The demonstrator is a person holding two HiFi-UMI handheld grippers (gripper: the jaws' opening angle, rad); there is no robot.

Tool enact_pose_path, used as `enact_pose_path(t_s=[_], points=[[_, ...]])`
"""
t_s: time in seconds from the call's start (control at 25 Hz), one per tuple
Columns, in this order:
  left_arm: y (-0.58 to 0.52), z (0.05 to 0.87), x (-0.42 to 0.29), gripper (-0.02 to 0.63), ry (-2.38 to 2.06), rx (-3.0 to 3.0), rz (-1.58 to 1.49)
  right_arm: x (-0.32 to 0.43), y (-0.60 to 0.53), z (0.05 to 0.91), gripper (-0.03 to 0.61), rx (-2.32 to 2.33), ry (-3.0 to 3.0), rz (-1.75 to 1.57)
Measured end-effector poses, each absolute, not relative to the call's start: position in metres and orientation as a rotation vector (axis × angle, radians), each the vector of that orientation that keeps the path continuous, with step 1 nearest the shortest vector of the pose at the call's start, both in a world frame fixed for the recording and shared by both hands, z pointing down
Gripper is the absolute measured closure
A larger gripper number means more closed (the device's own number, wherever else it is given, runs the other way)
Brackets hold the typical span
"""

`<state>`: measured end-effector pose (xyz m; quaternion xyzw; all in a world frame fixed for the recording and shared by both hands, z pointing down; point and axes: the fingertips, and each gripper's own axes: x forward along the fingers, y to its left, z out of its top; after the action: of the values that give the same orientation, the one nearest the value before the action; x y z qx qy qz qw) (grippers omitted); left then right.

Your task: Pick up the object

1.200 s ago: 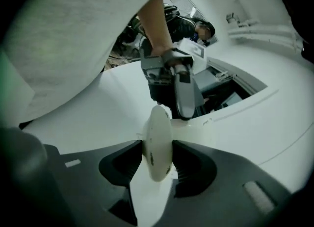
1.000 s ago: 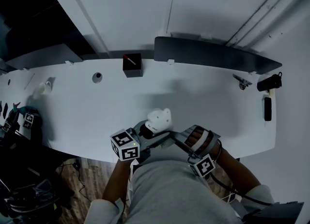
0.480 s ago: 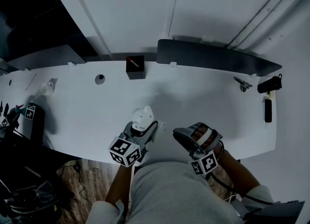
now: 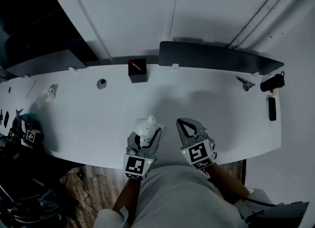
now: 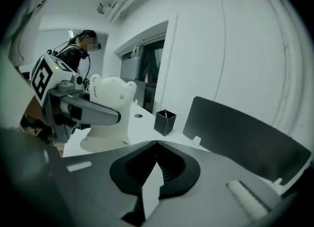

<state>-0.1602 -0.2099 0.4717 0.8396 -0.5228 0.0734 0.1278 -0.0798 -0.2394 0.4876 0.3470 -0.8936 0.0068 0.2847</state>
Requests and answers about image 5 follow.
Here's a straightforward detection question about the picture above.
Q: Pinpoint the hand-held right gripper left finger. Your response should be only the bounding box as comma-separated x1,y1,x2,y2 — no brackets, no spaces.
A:
52,140,157,227

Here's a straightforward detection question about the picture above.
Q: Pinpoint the grey divider panel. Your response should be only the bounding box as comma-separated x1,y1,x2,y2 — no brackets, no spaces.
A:
121,77,146,107

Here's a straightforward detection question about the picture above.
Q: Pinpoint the large dark divider panel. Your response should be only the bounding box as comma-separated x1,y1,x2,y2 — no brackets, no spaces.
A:
183,96,312,194

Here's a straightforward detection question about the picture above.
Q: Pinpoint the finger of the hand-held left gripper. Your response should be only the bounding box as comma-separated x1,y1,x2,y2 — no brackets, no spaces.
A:
59,95,122,126
55,90,91,100

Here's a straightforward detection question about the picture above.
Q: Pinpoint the black square pen holder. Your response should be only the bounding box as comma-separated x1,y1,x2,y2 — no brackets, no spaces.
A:
153,109,177,137

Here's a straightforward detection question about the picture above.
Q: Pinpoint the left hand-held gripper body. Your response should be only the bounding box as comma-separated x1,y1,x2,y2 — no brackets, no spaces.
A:
30,53,84,144

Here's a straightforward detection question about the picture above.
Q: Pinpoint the dark glass window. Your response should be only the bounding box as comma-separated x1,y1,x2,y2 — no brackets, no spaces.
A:
121,39,165,114

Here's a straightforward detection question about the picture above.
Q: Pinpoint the person's grey shirt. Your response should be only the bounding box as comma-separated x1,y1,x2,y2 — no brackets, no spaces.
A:
0,47,34,130

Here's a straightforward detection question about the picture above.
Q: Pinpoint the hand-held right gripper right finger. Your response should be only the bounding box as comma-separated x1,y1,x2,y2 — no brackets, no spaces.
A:
146,140,282,227

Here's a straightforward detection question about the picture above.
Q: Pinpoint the white plastic stand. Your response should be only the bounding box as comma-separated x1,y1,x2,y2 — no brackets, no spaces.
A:
79,74,137,153

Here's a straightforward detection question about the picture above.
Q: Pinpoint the grey ceiling junction box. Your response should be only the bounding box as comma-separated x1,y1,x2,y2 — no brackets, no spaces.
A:
98,1,111,14

